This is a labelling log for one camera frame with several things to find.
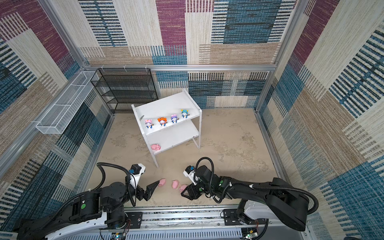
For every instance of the teal penguin toy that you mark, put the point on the teal penguin toy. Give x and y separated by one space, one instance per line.
185 114

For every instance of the orange-haired doll figure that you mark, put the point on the orange-haired doll figure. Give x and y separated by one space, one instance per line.
163 121

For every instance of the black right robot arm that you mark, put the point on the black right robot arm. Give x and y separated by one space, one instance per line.
270 200

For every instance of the pink-haired doll figure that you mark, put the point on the pink-haired doll figure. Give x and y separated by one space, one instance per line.
149 124

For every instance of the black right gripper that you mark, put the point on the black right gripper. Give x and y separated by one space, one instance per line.
192 191

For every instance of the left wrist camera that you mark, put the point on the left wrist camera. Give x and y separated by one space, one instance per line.
136 172

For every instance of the white two-tier shelf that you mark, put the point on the white two-tier shelf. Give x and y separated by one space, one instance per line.
171 135

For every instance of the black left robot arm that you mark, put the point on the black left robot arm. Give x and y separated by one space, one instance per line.
101 207

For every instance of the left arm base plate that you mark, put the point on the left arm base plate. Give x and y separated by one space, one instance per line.
133 220

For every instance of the pink pig toy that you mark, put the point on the pink pig toy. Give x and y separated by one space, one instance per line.
175 184
182 188
162 182
155 147

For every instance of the white wire wall basket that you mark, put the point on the white wire wall basket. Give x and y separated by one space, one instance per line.
59 116

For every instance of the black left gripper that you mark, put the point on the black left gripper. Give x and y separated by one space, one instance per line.
148 192

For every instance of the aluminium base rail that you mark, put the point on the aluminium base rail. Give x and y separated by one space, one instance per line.
187 223

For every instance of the purple penguin toy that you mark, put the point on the purple penguin toy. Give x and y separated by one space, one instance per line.
174 118

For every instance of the black wire mesh shelf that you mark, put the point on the black wire mesh shelf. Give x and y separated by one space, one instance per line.
122 88

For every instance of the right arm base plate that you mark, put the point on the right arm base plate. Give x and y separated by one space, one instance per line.
235 217

